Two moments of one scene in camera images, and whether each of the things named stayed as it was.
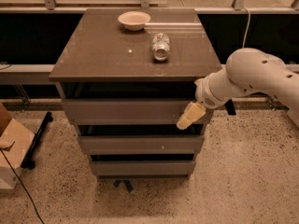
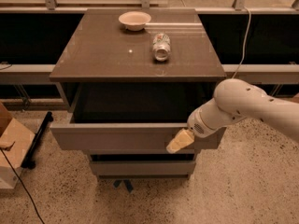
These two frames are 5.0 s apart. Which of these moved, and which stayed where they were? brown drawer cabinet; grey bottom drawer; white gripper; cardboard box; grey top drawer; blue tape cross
Moved: white gripper; grey top drawer
Stayed: grey bottom drawer; blue tape cross; brown drawer cabinet; cardboard box
